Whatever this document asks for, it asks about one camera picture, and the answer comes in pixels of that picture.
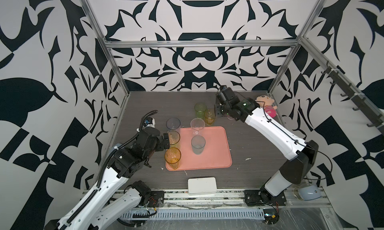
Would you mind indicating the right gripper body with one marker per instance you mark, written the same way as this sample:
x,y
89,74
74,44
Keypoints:
x,y
220,109

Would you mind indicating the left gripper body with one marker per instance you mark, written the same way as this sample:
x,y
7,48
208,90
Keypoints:
x,y
158,144

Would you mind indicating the yellow-green glass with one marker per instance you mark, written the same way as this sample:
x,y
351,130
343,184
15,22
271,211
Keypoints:
x,y
174,139

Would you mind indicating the amber tall glass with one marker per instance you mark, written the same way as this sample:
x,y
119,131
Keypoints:
x,y
173,157

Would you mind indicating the green small glass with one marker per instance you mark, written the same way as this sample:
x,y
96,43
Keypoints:
x,y
200,109

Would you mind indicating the blue-purple glass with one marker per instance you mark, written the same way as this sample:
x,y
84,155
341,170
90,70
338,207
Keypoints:
x,y
173,124

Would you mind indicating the clear tall glass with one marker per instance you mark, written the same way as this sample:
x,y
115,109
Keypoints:
x,y
197,126

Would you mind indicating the teal glass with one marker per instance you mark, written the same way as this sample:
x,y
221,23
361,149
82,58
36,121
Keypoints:
x,y
198,144

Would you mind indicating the pink tray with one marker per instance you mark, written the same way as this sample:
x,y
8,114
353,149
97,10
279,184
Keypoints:
x,y
215,155

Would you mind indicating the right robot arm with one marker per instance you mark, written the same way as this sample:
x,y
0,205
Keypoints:
x,y
259,114

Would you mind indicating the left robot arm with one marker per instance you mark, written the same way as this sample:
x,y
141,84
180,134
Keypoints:
x,y
93,212

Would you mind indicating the yellow short glass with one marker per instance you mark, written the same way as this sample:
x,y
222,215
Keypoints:
x,y
210,117

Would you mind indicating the pink plush doll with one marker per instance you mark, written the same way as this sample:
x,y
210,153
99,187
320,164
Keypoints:
x,y
267,103

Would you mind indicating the white box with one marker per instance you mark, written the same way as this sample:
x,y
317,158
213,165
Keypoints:
x,y
202,186

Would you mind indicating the grey white dish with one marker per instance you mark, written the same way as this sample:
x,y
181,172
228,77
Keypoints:
x,y
307,193

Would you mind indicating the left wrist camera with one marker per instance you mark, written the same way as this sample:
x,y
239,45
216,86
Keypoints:
x,y
149,122

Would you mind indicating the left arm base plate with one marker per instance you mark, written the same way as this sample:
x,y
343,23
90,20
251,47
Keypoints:
x,y
155,199

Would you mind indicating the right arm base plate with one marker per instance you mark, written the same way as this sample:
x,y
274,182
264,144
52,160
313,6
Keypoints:
x,y
255,197

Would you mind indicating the white cable duct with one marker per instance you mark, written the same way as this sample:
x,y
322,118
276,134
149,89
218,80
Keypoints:
x,y
199,214

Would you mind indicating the wall hook rail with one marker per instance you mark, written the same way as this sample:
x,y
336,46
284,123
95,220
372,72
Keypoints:
x,y
351,92

